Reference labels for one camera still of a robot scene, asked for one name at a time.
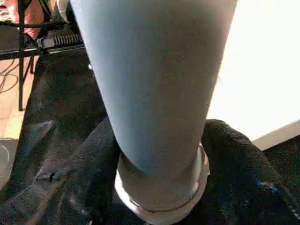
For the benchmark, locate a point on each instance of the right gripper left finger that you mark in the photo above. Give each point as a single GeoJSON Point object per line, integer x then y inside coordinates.
{"type": "Point", "coordinates": [65, 192]}

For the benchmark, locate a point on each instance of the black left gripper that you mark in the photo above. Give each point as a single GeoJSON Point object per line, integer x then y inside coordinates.
{"type": "Point", "coordinates": [61, 41]}

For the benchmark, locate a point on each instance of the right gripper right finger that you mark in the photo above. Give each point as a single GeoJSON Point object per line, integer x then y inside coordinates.
{"type": "Point", "coordinates": [248, 187]}

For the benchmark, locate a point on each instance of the white plastic table leg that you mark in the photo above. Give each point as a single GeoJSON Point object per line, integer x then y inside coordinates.
{"type": "Point", "coordinates": [154, 84]}

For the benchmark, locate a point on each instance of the black metal stand pole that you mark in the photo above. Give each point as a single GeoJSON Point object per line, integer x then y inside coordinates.
{"type": "Point", "coordinates": [21, 84]}

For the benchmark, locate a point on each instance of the black work mat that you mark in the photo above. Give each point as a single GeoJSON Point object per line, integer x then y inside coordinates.
{"type": "Point", "coordinates": [61, 108]}

